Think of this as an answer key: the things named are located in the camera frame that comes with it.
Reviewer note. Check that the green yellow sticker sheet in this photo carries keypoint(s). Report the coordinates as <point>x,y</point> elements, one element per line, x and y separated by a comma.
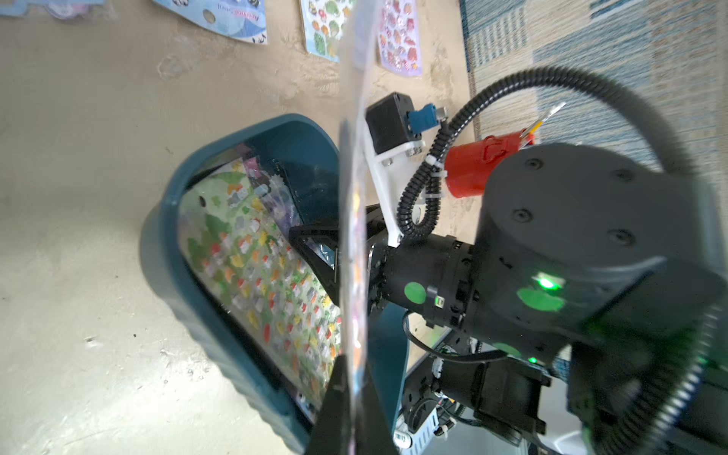
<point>233,232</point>

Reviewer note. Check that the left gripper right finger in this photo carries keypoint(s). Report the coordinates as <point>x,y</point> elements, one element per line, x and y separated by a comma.
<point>374,434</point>

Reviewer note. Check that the lilac character sticker sheet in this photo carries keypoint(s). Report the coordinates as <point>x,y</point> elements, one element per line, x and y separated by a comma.
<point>398,39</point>

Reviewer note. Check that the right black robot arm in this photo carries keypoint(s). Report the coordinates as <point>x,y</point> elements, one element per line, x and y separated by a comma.
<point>593,301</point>

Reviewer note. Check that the white green frog sticker sheet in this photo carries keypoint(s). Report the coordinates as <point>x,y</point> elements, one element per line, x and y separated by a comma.
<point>323,24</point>

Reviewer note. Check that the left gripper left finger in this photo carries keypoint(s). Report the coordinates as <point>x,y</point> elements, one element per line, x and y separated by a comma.
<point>331,432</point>

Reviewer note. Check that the light blue sticker sheet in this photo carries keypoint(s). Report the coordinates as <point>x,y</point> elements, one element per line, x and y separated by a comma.
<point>63,10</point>

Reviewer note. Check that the red blue sticker sheet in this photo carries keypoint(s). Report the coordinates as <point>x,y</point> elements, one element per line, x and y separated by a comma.
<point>356,54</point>

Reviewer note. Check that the teal plastic storage box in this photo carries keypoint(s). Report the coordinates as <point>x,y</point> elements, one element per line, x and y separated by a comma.
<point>293,138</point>

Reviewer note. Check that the penguin sticker sheet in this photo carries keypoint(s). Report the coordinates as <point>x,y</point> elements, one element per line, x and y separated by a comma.
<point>240,20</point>

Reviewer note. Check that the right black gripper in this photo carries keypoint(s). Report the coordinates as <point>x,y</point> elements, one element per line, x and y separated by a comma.
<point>429,277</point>

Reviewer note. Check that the red pencil cup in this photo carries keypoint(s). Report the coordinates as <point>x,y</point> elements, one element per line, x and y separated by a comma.
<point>470,166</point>

